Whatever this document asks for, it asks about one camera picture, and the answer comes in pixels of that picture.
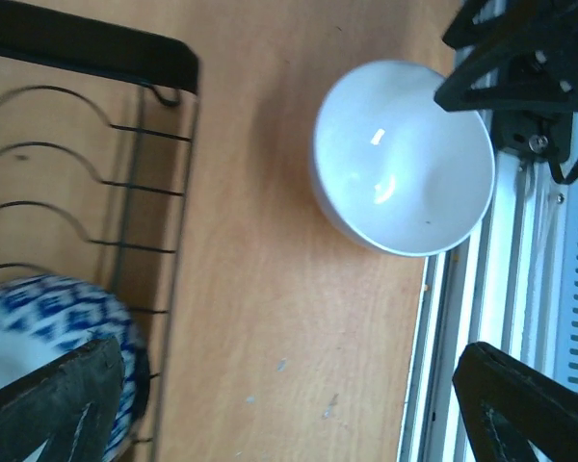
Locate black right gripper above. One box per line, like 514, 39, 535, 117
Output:
434, 0, 578, 113

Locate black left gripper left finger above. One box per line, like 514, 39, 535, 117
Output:
0, 337, 124, 461

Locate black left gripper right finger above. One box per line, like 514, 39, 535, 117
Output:
453, 342, 578, 461

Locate red white patterned bowl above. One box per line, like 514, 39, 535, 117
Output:
0, 274, 150, 461

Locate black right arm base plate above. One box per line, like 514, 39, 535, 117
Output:
491, 111, 573, 164

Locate aluminium rail frame front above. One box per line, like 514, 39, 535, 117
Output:
397, 0, 578, 462

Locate black wire dish rack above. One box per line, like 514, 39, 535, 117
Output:
0, 1, 200, 461

